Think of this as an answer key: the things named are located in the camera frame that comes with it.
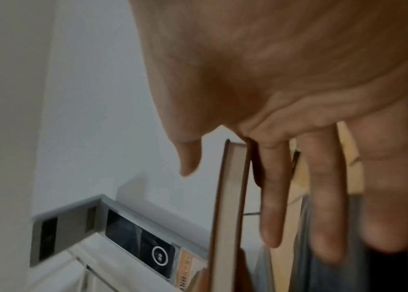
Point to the dark brown book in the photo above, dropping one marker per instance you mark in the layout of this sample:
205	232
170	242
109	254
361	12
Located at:
244	271

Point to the brown hardcover book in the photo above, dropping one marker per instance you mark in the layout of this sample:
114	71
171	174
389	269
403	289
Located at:
230	216

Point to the orange labelled book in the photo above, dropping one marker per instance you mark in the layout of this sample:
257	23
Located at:
187	268

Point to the grey fabric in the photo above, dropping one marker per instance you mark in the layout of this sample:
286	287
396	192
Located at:
355	273

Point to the person's right hand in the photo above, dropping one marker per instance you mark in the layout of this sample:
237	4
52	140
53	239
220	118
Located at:
279	57

